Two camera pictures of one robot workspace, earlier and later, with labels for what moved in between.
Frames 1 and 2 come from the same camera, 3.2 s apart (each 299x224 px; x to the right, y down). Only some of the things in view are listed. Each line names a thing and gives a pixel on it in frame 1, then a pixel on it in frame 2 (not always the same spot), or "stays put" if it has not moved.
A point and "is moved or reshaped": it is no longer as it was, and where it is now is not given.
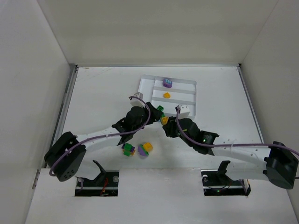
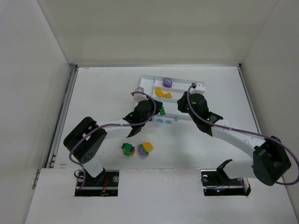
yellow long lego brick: (164, 120) to (159, 93)
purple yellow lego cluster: (144, 149) stays put
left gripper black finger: (155, 114) to (159, 104)
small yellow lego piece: (167, 95) stays put
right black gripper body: (170, 127) to (184, 104)
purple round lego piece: (167, 83) stays put
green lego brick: (160, 108) is moved or reshaped
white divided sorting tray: (169, 93) stays put
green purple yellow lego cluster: (128, 149) stays put
